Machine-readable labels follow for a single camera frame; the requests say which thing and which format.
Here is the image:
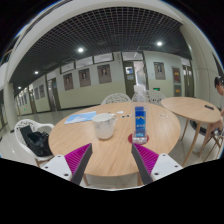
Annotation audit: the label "black bag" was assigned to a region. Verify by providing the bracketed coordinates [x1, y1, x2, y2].
[19, 124, 54, 158]

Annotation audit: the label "flat round red coaster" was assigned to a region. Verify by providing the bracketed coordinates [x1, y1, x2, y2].
[127, 132, 151, 146]

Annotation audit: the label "dark framed open door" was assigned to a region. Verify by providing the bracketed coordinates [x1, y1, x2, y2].
[121, 59, 150, 100]

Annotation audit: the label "framed wall portraits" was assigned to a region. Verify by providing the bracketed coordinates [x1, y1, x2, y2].
[19, 61, 167, 102]

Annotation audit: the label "wooden-legged white chair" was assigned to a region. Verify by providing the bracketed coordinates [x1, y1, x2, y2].
[201, 127, 224, 160]

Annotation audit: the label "white perforated plastic chair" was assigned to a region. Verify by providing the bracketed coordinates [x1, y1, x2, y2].
[100, 92, 133, 106]
[144, 89, 167, 106]

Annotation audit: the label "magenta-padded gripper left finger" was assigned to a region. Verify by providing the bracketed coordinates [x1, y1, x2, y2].
[41, 142, 94, 186]

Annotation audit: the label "clear blue-labelled water bottle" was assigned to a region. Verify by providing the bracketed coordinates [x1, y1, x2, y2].
[131, 84, 150, 145]

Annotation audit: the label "round ceiling lights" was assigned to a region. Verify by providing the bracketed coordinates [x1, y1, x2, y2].
[32, 39, 165, 76]

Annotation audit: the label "white ceramic cup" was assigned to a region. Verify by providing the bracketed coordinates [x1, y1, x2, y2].
[91, 112, 119, 141]

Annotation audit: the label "round wooden side table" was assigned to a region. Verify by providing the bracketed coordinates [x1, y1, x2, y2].
[160, 96, 223, 168]

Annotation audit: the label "light blue paper booklet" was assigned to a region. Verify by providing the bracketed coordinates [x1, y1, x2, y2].
[63, 110, 98, 125]

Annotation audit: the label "person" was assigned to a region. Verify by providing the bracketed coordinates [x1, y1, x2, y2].
[213, 75, 224, 135]

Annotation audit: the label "white plastic chair holding bag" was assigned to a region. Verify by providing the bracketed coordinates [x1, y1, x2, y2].
[13, 118, 56, 168]

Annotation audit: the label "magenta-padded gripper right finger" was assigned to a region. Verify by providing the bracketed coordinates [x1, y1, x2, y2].
[130, 142, 184, 186]

